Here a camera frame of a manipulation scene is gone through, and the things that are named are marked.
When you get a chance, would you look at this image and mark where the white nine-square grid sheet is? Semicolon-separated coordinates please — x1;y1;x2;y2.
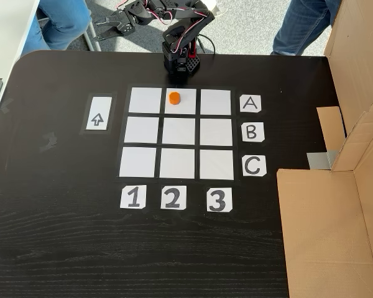
116;85;241;184

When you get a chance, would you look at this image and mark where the grey metal chair leg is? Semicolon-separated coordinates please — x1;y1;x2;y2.
82;18;102;52

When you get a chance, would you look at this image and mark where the person's leg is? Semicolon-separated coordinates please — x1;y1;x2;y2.
270;0;343;56
37;0;93;51
20;14;51;58

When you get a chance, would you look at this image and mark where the person's white shoe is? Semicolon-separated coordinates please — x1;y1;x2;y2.
205;0;228;18

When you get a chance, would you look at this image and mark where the paper sheet with arrow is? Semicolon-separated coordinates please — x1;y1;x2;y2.
79;91;117;135

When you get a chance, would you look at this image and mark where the white desk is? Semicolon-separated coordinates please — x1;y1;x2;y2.
0;0;41;134

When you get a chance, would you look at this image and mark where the paper label letter A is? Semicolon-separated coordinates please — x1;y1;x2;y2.
239;94;262;113

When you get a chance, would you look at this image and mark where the paper label letter B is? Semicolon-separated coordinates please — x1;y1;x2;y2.
241;122;265;143

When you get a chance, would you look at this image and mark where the paper label number 1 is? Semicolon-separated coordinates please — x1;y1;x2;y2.
119;184;147;209

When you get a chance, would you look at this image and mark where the paper label number 2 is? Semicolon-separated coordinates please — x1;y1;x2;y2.
160;185;188;210

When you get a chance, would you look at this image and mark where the paper label letter C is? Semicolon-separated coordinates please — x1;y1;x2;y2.
242;155;267;178

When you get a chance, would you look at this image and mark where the paper label number 3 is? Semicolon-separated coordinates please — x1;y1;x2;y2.
206;187;233;213

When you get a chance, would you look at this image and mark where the brown cardboard box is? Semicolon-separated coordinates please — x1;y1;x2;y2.
276;0;373;298

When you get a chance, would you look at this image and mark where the black power cable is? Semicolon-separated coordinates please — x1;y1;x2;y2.
196;33;217;56

